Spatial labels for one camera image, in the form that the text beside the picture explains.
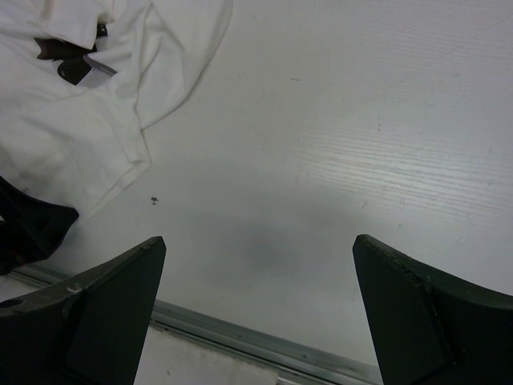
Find aluminium table edge rail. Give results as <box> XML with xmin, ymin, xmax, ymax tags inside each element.
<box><xmin>11</xmin><ymin>265</ymin><xmax>382</xmax><ymax>385</ymax></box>

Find white printed t-shirt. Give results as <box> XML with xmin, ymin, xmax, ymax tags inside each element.
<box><xmin>1</xmin><ymin>1</ymin><xmax>232</xmax><ymax>221</ymax></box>

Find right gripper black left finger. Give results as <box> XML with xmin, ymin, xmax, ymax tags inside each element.
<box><xmin>1</xmin><ymin>237</ymin><xmax>166</xmax><ymax>384</ymax></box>

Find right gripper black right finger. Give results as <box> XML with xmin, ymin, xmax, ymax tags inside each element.
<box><xmin>353</xmin><ymin>234</ymin><xmax>512</xmax><ymax>384</ymax></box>

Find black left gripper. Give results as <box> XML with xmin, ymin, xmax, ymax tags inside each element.
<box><xmin>1</xmin><ymin>178</ymin><xmax>79</xmax><ymax>276</ymax></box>

